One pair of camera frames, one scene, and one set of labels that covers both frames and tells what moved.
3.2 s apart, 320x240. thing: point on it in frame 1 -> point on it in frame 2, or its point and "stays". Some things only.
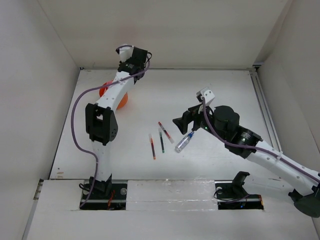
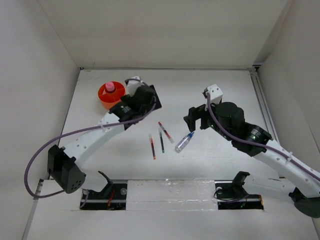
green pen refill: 161,140 stays
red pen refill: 153,146 stays
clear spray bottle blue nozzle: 183,142 stays
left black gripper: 127,61 -> 154,105
